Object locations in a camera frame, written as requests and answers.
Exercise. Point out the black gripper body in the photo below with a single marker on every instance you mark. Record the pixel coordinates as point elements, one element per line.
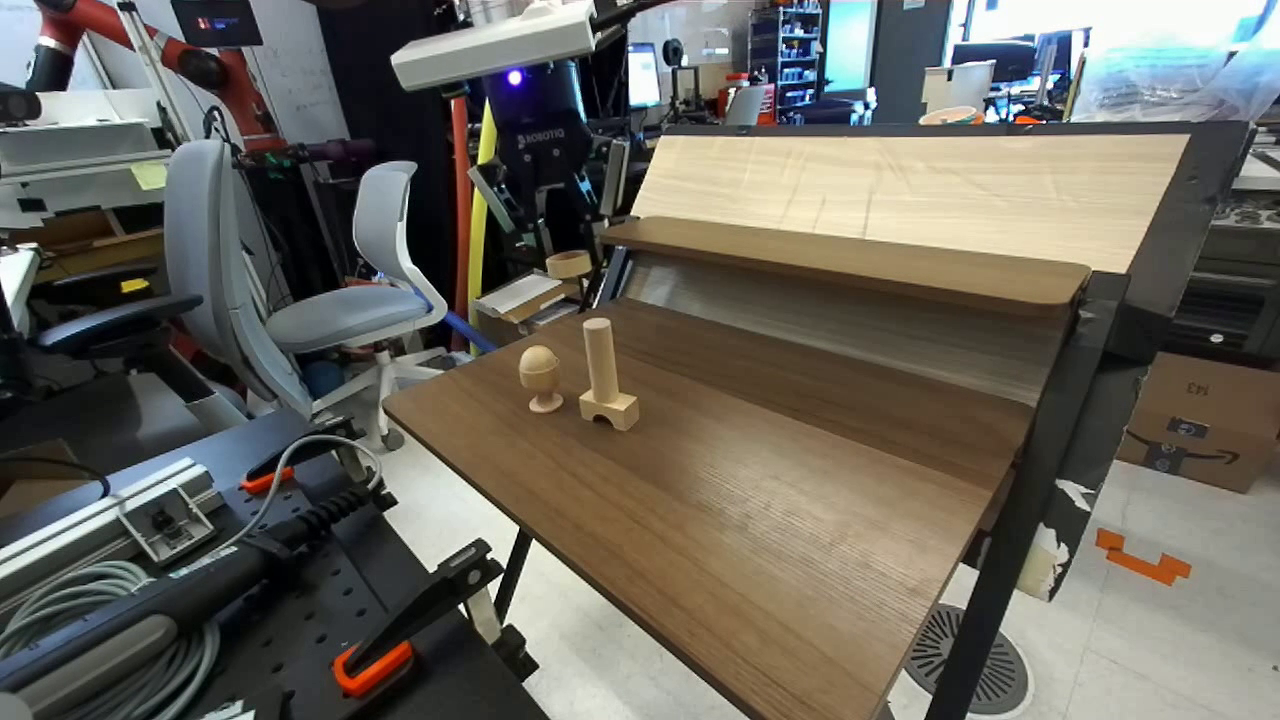
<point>543,134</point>

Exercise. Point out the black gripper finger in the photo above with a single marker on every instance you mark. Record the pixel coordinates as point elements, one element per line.
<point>619,183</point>
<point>498,203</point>

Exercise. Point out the red robot arm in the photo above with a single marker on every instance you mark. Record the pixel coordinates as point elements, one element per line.
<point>240,86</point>

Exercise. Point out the wooden cylinder on base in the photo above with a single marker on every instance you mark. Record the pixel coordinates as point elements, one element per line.
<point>603,365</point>

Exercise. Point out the orange foam tube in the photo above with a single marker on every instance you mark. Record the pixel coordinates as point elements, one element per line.
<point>462,203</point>

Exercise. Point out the yellow foam tube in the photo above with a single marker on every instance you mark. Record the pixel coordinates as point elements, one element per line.
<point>482,255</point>

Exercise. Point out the stack of flat boxes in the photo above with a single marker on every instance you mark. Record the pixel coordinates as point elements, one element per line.
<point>522,307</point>

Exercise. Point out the background computer monitor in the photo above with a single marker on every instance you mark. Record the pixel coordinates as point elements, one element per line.
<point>644,75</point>

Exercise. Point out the blue stick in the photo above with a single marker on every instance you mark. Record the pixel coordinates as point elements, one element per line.
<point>468,334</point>

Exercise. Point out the wooden egg figure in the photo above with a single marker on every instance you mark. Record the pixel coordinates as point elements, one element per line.
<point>538,365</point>

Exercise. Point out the white swivel chair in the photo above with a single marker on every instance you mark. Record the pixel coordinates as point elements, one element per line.
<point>355,316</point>

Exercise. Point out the grey office chair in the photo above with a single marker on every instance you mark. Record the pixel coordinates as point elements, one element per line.
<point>212,255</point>

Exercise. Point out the light wooden back panel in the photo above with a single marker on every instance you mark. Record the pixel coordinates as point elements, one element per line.
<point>933,195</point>

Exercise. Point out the yellow sticky note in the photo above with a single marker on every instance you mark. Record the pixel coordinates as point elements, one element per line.
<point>149,175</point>

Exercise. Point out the white equipment cabinet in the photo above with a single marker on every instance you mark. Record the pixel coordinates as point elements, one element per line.
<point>75,145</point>

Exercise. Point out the black perforated workbench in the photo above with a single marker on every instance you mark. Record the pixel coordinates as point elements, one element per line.
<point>307,627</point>

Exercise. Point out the wooden desk with shelf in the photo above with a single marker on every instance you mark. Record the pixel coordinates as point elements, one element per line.
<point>1042,453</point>

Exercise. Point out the white tape patch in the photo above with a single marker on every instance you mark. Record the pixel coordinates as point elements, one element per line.
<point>1047,567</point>

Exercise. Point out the round floor drain grate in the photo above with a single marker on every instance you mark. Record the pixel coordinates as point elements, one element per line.
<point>994,674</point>

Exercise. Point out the brown cardboard box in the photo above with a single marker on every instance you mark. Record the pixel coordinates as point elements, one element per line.
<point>1207,415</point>

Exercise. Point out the aluminium extrusion rail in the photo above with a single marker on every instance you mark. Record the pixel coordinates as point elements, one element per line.
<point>81,522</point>

